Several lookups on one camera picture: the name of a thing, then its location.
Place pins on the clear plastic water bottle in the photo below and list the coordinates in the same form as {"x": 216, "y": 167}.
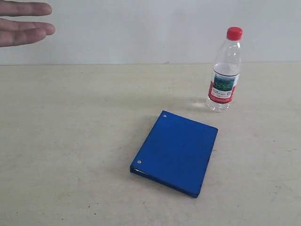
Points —
{"x": 226, "y": 71}

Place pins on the blue ring binder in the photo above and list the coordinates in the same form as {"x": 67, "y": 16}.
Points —
{"x": 176, "y": 153}

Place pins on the person's open hand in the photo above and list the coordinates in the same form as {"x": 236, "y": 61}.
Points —
{"x": 14, "y": 33}

